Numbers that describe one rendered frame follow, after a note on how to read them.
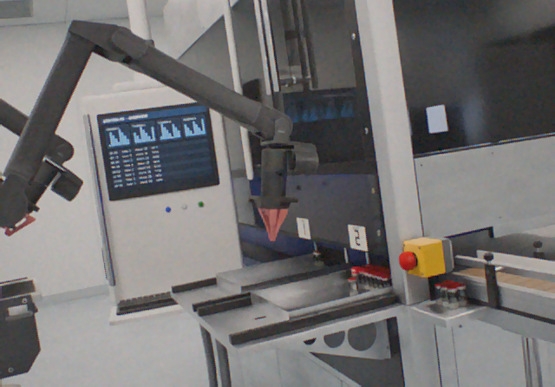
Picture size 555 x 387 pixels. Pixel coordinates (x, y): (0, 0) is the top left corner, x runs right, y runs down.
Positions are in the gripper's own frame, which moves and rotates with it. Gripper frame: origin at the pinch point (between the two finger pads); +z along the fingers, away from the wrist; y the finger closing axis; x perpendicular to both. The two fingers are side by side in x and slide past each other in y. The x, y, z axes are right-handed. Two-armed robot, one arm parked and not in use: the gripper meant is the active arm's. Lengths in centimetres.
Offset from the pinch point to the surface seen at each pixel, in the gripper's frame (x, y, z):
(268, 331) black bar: -8.0, -3.6, 19.2
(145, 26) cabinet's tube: 95, -14, -69
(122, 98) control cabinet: 91, -22, -41
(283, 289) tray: 19.4, 11.2, 15.4
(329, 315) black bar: -8.3, 10.5, 16.5
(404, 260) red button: -19.5, 22.0, 3.5
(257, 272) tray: 53, 17, 16
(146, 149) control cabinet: 90, -13, -24
